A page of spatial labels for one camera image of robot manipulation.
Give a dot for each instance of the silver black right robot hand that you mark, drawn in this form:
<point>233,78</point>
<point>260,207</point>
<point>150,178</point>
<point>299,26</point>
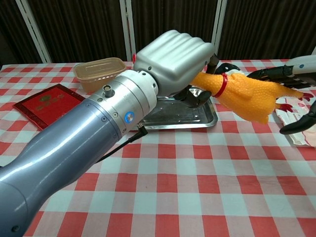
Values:
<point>301,66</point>

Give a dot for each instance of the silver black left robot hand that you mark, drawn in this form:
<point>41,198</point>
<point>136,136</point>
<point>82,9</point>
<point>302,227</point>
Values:
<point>175,56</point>

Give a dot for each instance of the yellow rubber chicken toy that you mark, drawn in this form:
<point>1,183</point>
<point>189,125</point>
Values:
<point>242,93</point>

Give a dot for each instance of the stainless steel rectangular tray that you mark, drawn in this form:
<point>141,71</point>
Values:
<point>177,116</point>

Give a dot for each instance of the red white checkered tablecloth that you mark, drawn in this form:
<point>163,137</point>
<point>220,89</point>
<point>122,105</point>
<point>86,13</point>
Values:
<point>172,197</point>

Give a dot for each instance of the black-headed plush doll white shirt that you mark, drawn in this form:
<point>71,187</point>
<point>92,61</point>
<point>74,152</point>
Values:
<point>228,66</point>

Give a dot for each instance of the pink white wet wipes pack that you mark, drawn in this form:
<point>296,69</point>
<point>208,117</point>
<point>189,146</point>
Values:
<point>303,140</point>

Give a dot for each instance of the brown rectangular food container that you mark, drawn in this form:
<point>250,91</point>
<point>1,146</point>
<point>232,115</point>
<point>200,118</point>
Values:
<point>98,71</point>

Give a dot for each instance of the red certificate booklet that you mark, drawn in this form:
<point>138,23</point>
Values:
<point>44,106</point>

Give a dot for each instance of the white partition frame post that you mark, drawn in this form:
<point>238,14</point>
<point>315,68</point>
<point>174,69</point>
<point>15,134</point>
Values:
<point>128,24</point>
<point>218,22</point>
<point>34,32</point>

